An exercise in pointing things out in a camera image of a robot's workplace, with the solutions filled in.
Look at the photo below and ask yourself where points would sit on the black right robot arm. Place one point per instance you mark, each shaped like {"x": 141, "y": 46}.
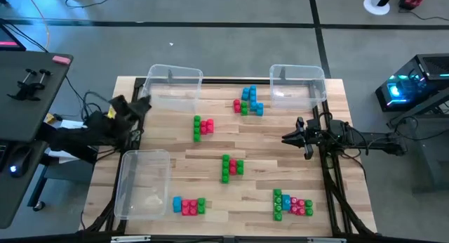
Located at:
{"x": 372, "y": 141}

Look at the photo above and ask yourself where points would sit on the black desk caster wheel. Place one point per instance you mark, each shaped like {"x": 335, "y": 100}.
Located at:
{"x": 38, "y": 206}

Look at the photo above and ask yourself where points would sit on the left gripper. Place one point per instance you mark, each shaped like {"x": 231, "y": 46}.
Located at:
{"x": 129, "y": 107}

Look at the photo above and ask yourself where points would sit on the black screw clamp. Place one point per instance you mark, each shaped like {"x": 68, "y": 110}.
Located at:
{"x": 34, "y": 93}
{"x": 21, "y": 92}

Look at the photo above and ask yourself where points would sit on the small yellow label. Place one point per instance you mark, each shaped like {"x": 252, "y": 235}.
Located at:
{"x": 51, "y": 118}

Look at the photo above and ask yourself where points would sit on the white base floor stand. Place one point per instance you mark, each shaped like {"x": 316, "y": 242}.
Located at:
{"x": 373, "y": 7}

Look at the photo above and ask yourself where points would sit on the long green building block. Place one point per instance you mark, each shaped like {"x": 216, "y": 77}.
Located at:
{"x": 225, "y": 168}
{"x": 277, "y": 204}
{"x": 197, "y": 128}

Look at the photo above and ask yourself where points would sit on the clear plastic storage bin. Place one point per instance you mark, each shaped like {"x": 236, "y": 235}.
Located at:
{"x": 298, "y": 95}
{"x": 175, "y": 95}
{"x": 140, "y": 187}

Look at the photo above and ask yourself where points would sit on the silver metal bracket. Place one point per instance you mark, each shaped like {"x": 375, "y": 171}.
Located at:
{"x": 129, "y": 238}

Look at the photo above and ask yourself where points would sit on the computer tower with coloured lights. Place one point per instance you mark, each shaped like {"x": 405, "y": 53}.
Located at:
{"x": 414, "y": 85}

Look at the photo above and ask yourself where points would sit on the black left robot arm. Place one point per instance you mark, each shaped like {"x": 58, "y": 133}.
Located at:
{"x": 80, "y": 137}

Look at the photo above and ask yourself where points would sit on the pink rectangular eraser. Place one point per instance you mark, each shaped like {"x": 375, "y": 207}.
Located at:
{"x": 61, "y": 60}

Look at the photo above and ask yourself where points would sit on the dark monitor screen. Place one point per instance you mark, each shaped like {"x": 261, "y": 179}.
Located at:
{"x": 8, "y": 39}

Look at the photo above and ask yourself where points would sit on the white paper sheets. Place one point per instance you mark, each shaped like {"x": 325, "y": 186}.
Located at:
{"x": 75, "y": 124}

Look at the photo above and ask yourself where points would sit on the black computer desk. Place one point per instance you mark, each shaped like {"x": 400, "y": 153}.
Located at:
{"x": 14, "y": 201}

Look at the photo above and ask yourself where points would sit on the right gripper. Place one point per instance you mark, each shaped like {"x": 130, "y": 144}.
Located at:
{"x": 312, "y": 134}

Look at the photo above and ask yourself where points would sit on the long blue building block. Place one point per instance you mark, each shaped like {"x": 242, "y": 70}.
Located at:
{"x": 253, "y": 97}

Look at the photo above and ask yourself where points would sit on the black computer mouse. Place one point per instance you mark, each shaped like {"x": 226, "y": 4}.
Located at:
{"x": 21, "y": 160}

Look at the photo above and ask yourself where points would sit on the black side desk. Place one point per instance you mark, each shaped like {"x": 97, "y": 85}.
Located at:
{"x": 21, "y": 113}

